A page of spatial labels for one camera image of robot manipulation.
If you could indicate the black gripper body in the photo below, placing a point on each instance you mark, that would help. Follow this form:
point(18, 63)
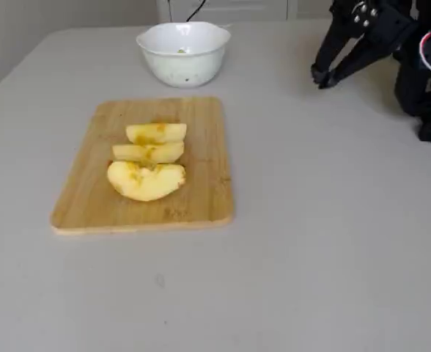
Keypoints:
point(378, 31)

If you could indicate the white bowl with butterfly print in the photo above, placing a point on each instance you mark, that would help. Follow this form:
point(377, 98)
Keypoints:
point(186, 69)

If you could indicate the yellow apple slice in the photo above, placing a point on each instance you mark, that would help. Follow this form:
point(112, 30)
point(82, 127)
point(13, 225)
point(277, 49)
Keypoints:
point(146, 187)
point(164, 132)
point(164, 150)

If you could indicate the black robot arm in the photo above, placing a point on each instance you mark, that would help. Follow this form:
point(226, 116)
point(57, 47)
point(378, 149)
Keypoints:
point(413, 91)

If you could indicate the wooden cutting board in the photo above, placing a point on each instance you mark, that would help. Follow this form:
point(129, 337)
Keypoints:
point(201, 190)

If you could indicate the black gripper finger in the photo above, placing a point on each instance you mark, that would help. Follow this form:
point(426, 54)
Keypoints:
point(325, 47)
point(358, 58)

